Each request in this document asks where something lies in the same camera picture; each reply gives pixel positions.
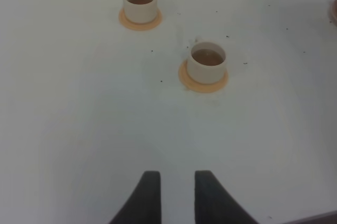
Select white teacup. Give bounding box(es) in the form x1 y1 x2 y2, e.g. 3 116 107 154
186 37 226 85
123 0 157 24

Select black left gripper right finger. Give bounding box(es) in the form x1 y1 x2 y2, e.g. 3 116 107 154
194 170 257 224

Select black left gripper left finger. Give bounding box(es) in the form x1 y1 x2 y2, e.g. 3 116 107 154
110 171 161 224

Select orange saucer near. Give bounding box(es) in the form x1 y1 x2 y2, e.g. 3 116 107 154
178 60 229 94

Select white teacup far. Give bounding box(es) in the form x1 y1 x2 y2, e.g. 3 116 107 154
123 0 157 24

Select beige round teapot coaster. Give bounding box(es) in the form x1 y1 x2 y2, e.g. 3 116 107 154
328 0 337 26

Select orange saucer far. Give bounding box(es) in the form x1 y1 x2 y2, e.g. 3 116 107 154
118 8 162 31

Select orange saucer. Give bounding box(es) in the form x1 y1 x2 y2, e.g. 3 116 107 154
178 60 229 94
118 8 162 31

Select white teacup near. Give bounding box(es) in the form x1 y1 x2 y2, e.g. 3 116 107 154
186 37 226 85

